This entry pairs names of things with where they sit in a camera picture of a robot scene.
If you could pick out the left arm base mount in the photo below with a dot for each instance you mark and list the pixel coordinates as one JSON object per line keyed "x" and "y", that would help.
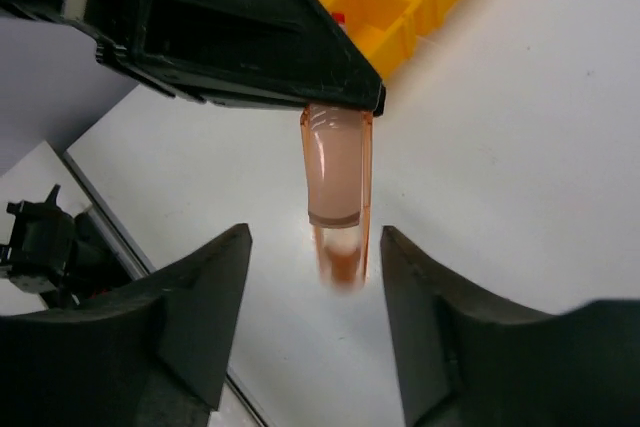
{"x": 56, "y": 242}

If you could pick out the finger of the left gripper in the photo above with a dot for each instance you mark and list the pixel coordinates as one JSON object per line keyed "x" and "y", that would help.
{"x": 242, "y": 53}

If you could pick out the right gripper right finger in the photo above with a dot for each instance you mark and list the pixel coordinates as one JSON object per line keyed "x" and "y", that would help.
{"x": 468, "y": 357}

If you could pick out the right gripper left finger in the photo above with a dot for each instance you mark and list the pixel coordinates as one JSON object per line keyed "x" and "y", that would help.
{"x": 152, "y": 353}

